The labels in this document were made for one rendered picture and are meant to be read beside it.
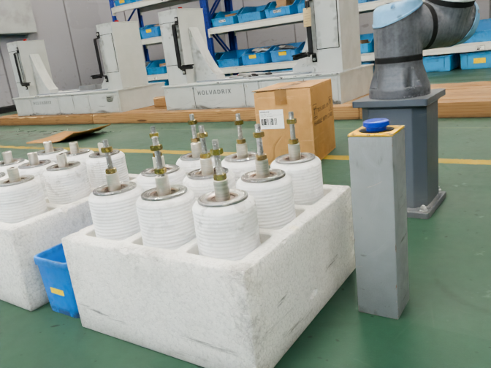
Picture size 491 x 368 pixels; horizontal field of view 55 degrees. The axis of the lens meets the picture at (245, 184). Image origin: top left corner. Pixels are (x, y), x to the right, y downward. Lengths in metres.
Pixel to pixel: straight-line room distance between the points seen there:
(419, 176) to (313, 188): 0.45
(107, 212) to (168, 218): 0.13
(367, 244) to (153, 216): 0.35
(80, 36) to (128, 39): 4.26
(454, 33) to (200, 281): 0.93
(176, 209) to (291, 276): 0.21
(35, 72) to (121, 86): 1.37
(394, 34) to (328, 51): 1.76
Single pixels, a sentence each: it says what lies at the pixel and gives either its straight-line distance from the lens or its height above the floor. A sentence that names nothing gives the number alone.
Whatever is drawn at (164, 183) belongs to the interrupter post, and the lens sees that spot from 0.77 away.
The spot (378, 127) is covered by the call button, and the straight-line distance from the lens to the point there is 0.76.
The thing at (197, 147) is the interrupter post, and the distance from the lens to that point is 1.01.
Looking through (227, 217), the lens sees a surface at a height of 0.24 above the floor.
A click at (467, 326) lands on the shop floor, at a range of 0.86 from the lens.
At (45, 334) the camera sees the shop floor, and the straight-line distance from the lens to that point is 0.99.
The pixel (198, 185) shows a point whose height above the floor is 0.24.
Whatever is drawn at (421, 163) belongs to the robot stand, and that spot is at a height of 0.14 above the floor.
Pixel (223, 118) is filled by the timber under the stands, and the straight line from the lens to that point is 3.29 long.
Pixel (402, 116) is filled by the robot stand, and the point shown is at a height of 0.26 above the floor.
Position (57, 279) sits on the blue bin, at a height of 0.08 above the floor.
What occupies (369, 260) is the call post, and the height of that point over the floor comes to 0.10.
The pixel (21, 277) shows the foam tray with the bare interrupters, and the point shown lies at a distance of 1.06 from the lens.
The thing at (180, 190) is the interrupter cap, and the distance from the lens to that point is 0.77.
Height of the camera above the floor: 0.46
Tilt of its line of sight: 16 degrees down
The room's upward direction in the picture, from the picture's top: 7 degrees counter-clockwise
